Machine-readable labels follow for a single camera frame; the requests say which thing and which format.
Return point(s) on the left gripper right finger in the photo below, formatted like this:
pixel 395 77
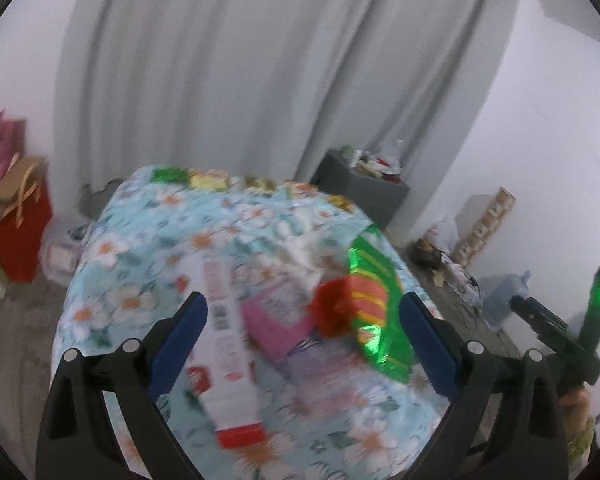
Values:
pixel 503 419

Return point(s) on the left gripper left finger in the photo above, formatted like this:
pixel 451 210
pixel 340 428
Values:
pixel 76 438

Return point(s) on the green snack bag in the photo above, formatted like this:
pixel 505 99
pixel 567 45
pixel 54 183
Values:
pixel 373 295

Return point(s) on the blue water jug on floor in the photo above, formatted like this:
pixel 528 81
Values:
pixel 496 291

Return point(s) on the white red long box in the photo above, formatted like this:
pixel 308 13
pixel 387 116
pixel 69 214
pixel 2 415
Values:
pixel 220 368

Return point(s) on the floral blue tablecloth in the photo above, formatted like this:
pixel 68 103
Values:
pixel 263 395

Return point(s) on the red crumpled wrapper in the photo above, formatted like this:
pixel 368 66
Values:
pixel 331 309

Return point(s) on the red gift bag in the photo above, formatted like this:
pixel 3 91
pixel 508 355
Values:
pixel 25 210

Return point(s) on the pink box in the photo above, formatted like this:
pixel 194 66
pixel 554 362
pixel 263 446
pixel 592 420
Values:
pixel 278 318

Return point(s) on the dark grey cabinet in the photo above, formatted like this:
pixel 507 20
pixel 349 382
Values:
pixel 378 199

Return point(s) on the green candy wrapper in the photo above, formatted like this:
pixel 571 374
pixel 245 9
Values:
pixel 170 175

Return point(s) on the grey curtain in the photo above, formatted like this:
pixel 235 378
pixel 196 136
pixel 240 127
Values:
pixel 256 87

